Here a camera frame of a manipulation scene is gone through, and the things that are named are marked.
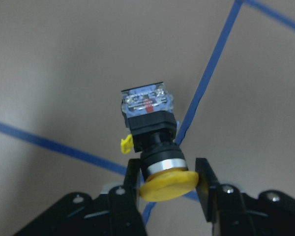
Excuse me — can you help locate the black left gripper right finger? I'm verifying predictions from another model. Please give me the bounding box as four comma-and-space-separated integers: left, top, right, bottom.
195, 158, 226, 236

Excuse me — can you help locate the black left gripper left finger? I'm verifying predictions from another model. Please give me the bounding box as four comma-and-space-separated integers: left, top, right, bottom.
123, 159, 144, 236

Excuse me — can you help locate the yellow push button switch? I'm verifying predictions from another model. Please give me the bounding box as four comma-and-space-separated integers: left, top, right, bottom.
120, 82, 199, 202

